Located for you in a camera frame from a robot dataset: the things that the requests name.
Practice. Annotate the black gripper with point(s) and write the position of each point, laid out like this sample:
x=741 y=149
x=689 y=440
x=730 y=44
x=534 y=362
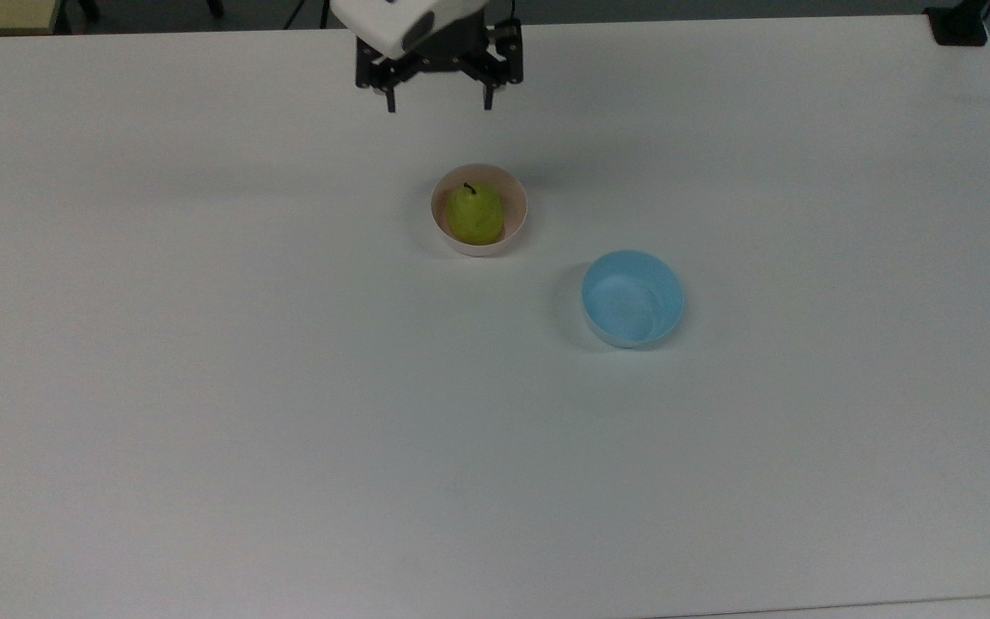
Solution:
x=478 y=52

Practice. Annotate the green pear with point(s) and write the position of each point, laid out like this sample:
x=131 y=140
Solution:
x=475 y=215

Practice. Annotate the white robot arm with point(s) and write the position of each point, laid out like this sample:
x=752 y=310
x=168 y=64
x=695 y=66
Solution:
x=383 y=21

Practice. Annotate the pink plastic bowl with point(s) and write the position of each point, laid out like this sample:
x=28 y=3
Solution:
x=512 y=236

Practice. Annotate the blue plastic bowl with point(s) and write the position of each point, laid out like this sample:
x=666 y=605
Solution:
x=632 y=299

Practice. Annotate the black stand clamp base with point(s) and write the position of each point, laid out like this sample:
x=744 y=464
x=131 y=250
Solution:
x=959 y=24

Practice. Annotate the white adjoining table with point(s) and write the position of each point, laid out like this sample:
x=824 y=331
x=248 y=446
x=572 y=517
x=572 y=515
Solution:
x=890 y=610

